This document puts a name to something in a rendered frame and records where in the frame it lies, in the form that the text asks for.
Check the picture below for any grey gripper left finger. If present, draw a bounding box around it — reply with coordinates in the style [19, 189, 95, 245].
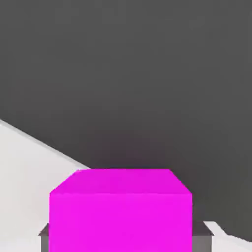
[11, 222, 50, 252]

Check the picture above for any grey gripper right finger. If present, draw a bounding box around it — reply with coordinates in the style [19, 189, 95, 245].
[191, 220, 252, 252]

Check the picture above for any small magenta cube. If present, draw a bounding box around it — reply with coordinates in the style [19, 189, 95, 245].
[49, 168, 193, 252]

